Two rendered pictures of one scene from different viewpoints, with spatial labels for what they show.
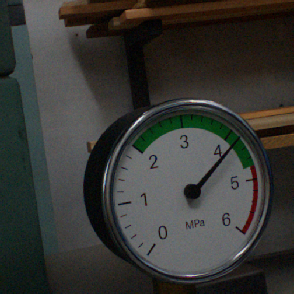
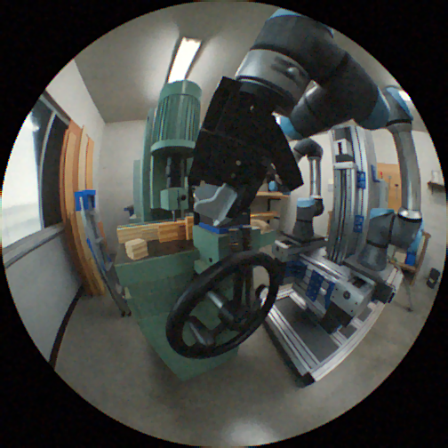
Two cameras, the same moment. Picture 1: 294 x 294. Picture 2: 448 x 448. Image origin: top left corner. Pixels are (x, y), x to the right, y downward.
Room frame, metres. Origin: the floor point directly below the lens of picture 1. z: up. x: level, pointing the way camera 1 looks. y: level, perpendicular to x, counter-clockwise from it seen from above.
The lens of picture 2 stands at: (-0.16, 0.27, 1.04)
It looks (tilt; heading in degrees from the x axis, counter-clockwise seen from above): 12 degrees down; 345
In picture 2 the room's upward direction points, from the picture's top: straight up
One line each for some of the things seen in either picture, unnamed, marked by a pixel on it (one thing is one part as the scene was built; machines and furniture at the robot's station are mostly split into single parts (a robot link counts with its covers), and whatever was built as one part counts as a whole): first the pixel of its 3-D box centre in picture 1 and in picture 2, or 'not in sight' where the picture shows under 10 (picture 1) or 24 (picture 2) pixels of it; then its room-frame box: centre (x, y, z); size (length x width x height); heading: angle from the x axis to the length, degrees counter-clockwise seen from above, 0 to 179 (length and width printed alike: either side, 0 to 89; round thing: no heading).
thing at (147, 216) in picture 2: not in sight; (159, 176); (0.62, 0.42, 1.16); 0.22 x 0.22 x 0.72; 20
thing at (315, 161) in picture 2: not in sight; (315, 178); (0.47, -0.56, 1.19); 0.15 x 0.12 x 0.55; 101
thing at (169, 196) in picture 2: not in sight; (173, 201); (0.36, 0.32, 1.03); 0.14 x 0.07 x 0.09; 20
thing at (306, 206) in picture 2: not in sight; (306, 208); (0.44, -0.43, 0.98); 0.13 x 0.12 x 0.14; 101
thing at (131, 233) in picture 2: not in sight; (194, 225); (0.39, 0.24, 0.93); 0.60 x 0.02 x 0.05; 110
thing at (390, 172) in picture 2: not in sight; (381, 185); (0.42, -3.02, 1.50); 2.00 x 0.04 x 0.90; 12
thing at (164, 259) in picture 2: not in sight; (210, 247); (0.27, 0.20, 0.87); 0.61 x 0.30 x 0.06; 110
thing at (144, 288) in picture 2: not in sight; (183, 261); (0.29, 0.29, 0.82); 0.40 x 0.21 x 0.04; 110
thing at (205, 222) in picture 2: not in sight; (228, 216); (0.19, 0.16, 0.99); 0.13 x 0.11 x 0.06; 110
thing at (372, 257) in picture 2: not in sight; (374, 252); (-0.05, -0.40, 0.87); 0.15 x 0.15 x 0.10
